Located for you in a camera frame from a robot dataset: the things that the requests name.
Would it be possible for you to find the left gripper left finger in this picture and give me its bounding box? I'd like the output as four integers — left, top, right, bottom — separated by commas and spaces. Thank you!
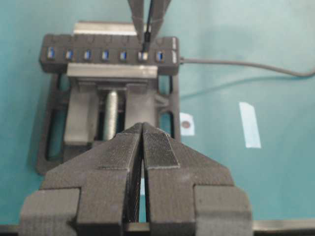
19, 123, 142, 236

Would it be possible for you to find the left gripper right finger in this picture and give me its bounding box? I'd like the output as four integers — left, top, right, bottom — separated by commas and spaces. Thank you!
142, 123, 252, 236

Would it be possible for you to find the black USB cable with plug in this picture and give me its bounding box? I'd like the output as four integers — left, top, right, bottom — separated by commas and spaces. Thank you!
142, 0, 155, 53

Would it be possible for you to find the white sticker with brown dot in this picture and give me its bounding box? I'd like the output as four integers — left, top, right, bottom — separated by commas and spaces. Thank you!
180, 113, 195, 136

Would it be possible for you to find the grey bench vise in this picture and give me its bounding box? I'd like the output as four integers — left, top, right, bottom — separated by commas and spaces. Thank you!
35, 22, 181, 175

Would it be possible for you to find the white tape strip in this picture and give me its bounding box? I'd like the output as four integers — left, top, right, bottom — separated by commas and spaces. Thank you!
239, 102, 261, 148

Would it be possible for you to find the black multi-port USB hub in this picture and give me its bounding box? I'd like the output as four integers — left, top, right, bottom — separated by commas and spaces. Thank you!
39, 34, 180, 76

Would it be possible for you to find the grey hub power cable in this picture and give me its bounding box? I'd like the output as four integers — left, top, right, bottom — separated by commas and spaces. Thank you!
179, 56, 315, 77

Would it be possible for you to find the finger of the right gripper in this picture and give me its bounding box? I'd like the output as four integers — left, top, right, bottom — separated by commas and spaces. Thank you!
127, 0, 146, 51
149, 0, 171, 43

